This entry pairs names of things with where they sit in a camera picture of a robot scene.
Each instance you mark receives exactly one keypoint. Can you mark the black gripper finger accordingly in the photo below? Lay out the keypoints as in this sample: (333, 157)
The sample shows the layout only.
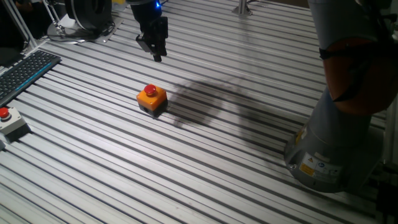
(163, 34)
(155, 43)

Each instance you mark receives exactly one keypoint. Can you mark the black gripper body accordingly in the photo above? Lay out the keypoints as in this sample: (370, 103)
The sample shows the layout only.
(144, 15)

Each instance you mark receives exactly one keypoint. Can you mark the orange box red push button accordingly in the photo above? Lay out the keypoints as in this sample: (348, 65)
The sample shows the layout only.
(152, 101)

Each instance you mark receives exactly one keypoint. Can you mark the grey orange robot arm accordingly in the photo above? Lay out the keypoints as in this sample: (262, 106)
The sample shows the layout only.
(335, 140)

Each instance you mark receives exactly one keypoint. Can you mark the grey box red button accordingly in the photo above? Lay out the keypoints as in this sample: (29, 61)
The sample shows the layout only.
(12, 124)

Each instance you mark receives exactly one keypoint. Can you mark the yellow box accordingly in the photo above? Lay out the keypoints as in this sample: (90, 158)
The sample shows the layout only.
(119, 1)

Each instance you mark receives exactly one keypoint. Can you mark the black round device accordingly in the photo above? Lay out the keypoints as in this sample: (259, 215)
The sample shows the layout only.
(88, 14)

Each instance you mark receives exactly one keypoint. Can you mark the thin silver stand legs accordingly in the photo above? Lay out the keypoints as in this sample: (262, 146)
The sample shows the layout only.
(54, 18)

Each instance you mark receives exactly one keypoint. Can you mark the black computer keyboard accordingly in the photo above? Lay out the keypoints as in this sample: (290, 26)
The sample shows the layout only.
(25, 74)

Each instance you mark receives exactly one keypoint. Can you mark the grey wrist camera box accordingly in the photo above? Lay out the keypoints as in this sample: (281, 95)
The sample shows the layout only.
(143, 43)

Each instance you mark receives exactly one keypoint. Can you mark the silver device base plate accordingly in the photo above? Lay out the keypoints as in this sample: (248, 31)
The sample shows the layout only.
(105, 34)

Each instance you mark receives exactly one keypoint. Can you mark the silver upright post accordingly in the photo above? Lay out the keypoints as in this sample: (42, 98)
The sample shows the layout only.
(242, 7)

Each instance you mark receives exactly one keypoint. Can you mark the aluminium frame post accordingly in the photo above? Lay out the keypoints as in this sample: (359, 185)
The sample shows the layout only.
(18, 25)

